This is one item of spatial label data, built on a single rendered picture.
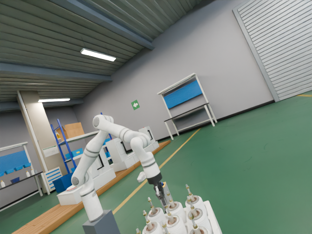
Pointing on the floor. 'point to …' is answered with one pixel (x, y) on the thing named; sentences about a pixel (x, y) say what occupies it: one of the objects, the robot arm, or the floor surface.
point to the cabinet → (55, 173)
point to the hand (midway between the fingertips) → (164, 201)
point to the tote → (63, 182)
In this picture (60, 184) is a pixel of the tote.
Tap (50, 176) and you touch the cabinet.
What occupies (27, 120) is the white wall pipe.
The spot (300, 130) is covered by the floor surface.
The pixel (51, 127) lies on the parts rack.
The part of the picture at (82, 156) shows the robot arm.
